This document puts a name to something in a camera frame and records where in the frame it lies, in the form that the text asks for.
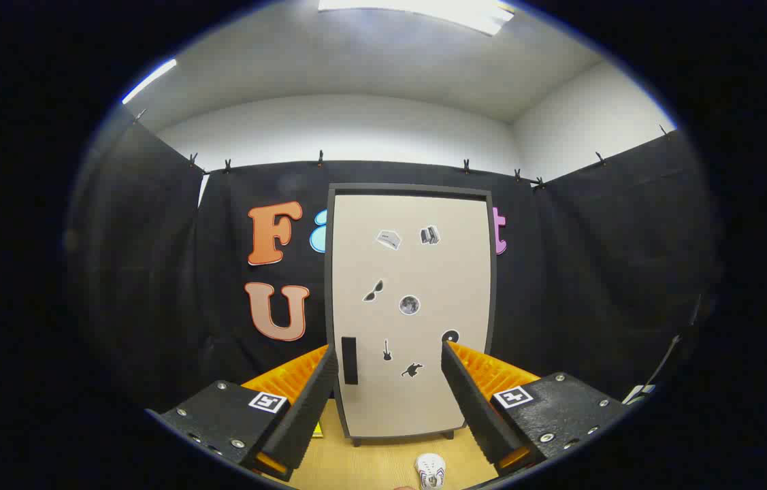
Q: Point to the small white table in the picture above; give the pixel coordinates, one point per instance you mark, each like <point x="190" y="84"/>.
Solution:
<point x="638" y="393"/>

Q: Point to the wide ceiling light panel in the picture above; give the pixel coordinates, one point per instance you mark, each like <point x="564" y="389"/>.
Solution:
<point x="424" y="10"/>

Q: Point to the white striped canvas shoe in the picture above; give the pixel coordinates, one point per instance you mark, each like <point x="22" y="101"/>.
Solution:
<point x="429" y="468"/>

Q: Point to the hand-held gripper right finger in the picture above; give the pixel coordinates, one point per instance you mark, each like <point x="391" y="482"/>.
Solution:
<point x="471" y="408"/>

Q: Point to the black backdrop cloth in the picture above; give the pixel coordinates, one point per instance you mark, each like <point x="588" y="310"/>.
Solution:
<point x="594" y="272"/>

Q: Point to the yellow book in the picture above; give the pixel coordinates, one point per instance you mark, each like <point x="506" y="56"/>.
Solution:
<point x="318" y="429"/>

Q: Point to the narrow ceiling light strip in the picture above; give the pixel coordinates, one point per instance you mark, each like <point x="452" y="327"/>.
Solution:
<point x="150" y="80"/>

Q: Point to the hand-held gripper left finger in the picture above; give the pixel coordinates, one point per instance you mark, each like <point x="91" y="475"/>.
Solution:
<point x="308" y="415"/>

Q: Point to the grey shoe cabinet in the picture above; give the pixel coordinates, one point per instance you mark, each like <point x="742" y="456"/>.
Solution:
<point x="410" y="189"/>

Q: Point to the row of black cloth clips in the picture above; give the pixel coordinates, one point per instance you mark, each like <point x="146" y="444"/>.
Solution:
<point x="466" y="165"/>

